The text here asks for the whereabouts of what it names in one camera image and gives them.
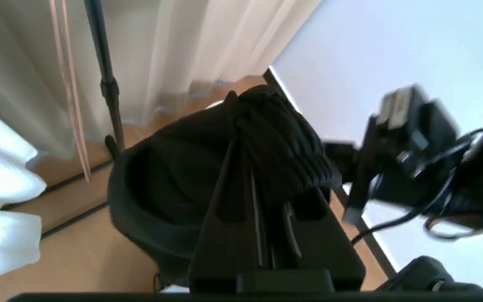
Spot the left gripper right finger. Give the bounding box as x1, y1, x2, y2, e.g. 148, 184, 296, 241
266, 186, 367, 294

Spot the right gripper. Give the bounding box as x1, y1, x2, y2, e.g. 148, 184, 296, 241
320, 96, 463, 226

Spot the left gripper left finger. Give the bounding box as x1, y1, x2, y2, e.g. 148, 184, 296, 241
188, 137, 267, 294

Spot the black garment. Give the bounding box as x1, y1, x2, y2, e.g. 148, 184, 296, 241
106, 84, 344, 287

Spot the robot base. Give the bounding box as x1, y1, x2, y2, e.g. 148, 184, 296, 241
376, 255, 483, 294

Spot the black clothes rack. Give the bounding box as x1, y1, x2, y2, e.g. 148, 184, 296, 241
82, 0, 127, 161

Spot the pink clothes hanger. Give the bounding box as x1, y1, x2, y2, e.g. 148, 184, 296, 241
48, 0, 93, 183

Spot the white curtain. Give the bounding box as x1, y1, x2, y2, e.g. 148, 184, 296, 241
0, 0, 323, 161

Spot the white printed garment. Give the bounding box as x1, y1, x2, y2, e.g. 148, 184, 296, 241
0, 68, 49, 285

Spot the black cable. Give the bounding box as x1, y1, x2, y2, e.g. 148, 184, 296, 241
350, 165, 460, 246

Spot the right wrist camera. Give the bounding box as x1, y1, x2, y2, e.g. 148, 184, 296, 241
376, 85, 431, 132

